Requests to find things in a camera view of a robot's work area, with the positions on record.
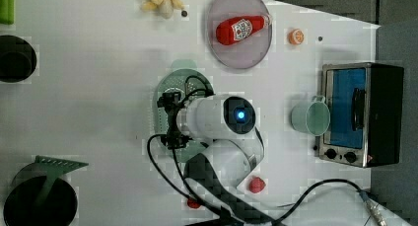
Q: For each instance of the black pot lower left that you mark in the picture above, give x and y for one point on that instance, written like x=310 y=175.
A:
x=25 y=206

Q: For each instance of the green plastic cup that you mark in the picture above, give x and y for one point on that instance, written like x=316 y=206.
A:
x=311 y=117

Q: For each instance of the green plastic strainer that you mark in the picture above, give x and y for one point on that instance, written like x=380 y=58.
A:
x=184 y=77

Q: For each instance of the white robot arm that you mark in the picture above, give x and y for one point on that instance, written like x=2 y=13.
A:
x=227 y=124

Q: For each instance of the small red toy fruit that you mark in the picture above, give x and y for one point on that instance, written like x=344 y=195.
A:
x=191 y=203

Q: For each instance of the green cylinder object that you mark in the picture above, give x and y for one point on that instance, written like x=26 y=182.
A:
x=7 y=12

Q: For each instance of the purple round plate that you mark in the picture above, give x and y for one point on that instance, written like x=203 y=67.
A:
x=250 y=51

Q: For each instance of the red strawberry toy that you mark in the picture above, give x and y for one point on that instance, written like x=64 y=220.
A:
x=256 y=185

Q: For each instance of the yellow plush toy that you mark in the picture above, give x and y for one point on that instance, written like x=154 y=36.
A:
x=165 y=8

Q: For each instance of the red ketchup bottle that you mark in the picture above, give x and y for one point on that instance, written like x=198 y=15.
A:
x=236 y=29

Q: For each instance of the black pot upper left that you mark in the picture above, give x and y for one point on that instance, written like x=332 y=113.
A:
x=17 y=59

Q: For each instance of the black pot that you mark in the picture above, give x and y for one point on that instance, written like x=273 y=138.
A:
x=25 y=206
x=17 y=59

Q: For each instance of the green spatula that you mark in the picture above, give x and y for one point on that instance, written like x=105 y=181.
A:
x=53 y=168

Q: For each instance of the orange slice toy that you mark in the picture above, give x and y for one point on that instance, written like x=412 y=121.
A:
x=296 y=37

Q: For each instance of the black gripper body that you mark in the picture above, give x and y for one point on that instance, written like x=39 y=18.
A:
x=172 y=104

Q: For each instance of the toaster oven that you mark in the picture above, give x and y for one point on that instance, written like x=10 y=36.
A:
x=365 y=103

